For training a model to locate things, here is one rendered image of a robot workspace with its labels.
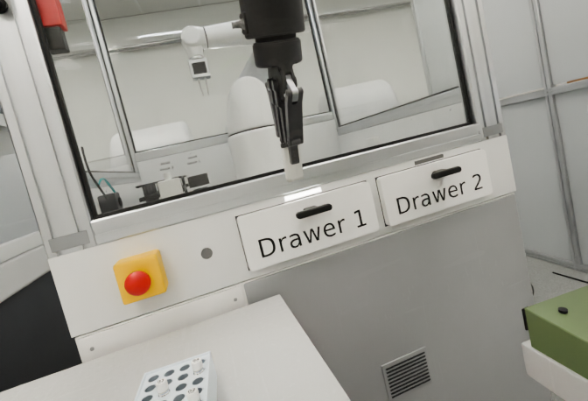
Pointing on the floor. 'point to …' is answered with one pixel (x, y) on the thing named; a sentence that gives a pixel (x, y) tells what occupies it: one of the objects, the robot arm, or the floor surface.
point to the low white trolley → (165, 354)
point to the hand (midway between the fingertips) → (292, 161)
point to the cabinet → (394, 310)
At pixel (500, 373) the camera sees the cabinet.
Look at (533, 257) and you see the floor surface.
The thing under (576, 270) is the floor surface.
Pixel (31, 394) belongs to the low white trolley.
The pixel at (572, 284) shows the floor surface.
